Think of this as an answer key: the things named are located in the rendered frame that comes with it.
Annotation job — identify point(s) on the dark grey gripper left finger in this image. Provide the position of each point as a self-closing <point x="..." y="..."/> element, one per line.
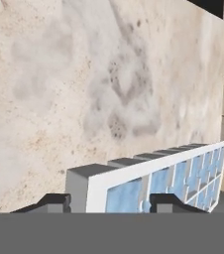
<point x="55" y="201"/>

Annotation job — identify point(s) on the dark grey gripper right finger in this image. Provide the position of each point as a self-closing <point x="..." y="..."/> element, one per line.
<point x="170" y="201"/>

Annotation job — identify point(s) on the white ice cube tray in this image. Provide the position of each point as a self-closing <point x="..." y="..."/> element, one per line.
<point x="124" y="185"/>

